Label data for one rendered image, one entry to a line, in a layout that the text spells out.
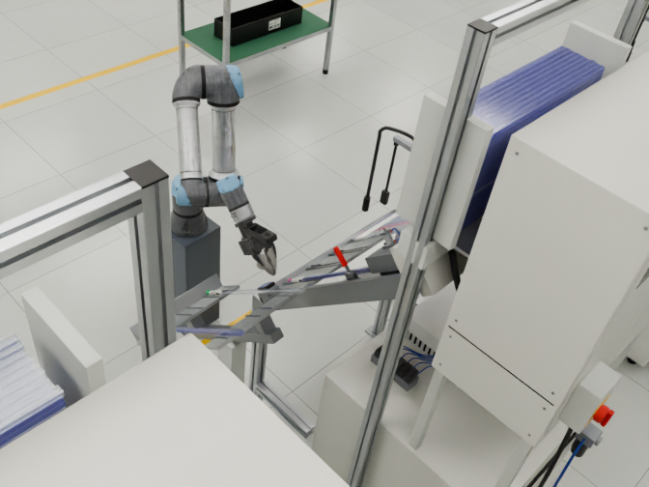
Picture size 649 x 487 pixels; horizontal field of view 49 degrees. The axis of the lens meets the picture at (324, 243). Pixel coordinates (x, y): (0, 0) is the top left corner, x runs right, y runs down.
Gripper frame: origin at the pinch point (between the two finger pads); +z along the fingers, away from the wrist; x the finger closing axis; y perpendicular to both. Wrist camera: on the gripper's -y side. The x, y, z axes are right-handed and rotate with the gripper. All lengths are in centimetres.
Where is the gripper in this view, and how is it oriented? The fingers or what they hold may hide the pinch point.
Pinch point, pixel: (273, 272)
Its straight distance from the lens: 240.7
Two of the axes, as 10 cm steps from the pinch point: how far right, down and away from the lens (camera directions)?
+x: -7.0, 4.3, -5.7
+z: 4.2, 9.0, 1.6
